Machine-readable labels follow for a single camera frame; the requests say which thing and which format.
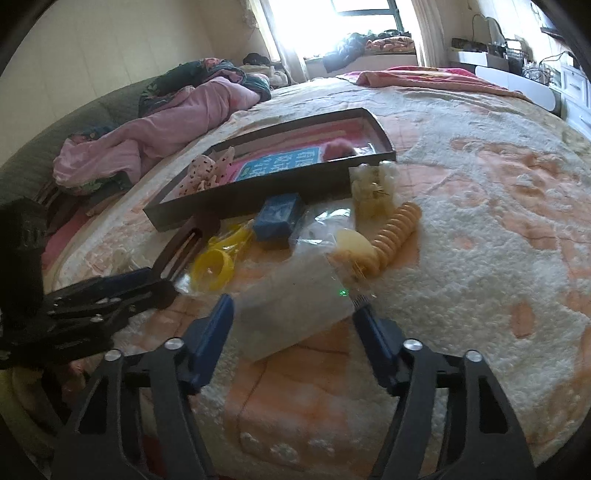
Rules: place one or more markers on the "clear bag with earrings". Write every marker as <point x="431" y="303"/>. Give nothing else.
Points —
<point x="291" y="314"/>

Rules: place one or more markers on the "dark jacket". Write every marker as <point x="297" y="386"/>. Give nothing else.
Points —
<point x="346" y="50"/>

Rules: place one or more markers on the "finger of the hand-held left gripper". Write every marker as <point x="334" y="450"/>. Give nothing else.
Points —
<point x="127" y="279"/>
<point x="97" y="330"/>

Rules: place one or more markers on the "cream oval hair clip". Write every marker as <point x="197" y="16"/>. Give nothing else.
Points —
<point x="355" y="247"/>

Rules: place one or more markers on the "cream curtain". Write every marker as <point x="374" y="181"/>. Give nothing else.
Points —
<point x="427" y="32"/>

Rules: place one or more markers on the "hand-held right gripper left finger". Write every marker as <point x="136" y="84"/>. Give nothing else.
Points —
<point x="213" y="334"/>

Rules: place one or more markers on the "small blue box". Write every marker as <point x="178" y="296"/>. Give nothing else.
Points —
<point x="277" y="216"/>

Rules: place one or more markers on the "pink fluffy pompom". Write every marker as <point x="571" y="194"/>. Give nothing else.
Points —
<point x="339" y="150"/>

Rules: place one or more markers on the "white desk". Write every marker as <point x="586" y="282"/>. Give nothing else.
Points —
<point x="517" y="85"/>

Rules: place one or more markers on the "pink and blue picture book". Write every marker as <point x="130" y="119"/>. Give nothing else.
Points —
<point x="281" y="161"/>

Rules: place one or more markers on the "window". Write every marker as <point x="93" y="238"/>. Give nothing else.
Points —
<point x="341" y="23"/>

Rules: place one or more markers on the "polka-dot clear pouch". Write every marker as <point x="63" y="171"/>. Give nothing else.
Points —
<point x="203" y="173"/>

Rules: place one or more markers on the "dark floral quilt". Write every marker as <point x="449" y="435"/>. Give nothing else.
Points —
<point x="194" y="74"/>

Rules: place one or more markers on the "shallow brown cardboard box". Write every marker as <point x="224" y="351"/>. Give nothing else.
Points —
<point x="258" y="191"/>

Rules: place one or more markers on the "small clear plastic bag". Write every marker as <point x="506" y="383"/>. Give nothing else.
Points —
<point x="318" y="226"/>

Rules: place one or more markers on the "green padded headboard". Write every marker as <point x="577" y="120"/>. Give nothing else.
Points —
<point x="55" y="134"/>

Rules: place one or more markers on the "standing mirror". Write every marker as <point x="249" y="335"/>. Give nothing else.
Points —
<point x="494" y="30"/>

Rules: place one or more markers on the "black clothing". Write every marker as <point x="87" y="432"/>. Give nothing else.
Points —
<point x="256" y="60"/>

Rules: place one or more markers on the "red patterned blanket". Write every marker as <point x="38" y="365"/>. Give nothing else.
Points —
<point x="429" y="78"/>

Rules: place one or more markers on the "white claw hair clip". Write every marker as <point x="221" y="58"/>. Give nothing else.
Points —
<point x="374" y="187"/>

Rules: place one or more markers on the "floral cushion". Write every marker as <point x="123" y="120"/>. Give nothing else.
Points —
<point x="392" y="45"/>

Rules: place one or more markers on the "white drawer cabinet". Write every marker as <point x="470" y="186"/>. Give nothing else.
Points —
<point x="577" y="97"/>

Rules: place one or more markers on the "sheer white curtain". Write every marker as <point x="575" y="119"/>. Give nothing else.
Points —
<point x="281" y="50"/>

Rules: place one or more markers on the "brown hair clip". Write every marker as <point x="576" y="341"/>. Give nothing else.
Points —
<point x="182" y="249"/>

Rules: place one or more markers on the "pink quilt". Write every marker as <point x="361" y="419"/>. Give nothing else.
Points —
<point x="152" y="129"/>

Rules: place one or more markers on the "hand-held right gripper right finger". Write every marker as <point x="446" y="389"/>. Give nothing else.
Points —
<point x="375" y="339"/>

